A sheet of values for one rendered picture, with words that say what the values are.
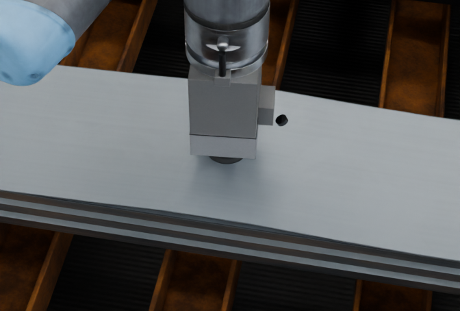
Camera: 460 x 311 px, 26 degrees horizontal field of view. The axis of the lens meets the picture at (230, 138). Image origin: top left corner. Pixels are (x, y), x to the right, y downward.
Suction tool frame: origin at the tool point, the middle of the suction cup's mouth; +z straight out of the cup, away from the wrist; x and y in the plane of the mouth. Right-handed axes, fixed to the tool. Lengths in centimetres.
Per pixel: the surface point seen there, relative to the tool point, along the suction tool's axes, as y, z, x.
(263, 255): -10.7, 1.8, -4.5
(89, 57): 29.4, 16.5, 21.3
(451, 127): 5.5, -0.6, -23.1
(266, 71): 28.9, 16.4, -2.8
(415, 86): 27.8, 16.4, -22.6
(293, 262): -11.2, 1.9, -7.4
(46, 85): 7.7, -0.4, 20.2
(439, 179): -1.6, -0.5, -21.5
